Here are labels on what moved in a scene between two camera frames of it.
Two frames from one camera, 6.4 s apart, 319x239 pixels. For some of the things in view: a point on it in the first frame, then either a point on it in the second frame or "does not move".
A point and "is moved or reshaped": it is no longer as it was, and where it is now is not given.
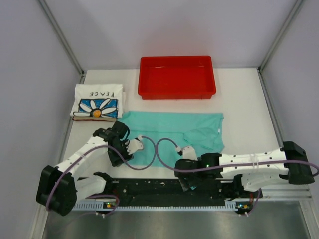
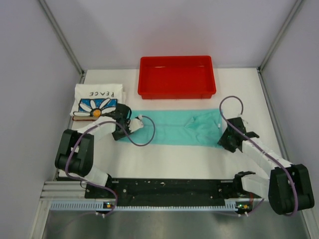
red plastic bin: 176,77 does not move
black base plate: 165,189 does not move
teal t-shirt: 164,134 is moved or reshaped
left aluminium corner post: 64,41 does not move
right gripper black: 194,182 to 223,142
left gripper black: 115,161 to 117,136
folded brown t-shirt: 94,118 does not move
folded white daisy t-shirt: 98,100 does not move
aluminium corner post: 274,44 does not move
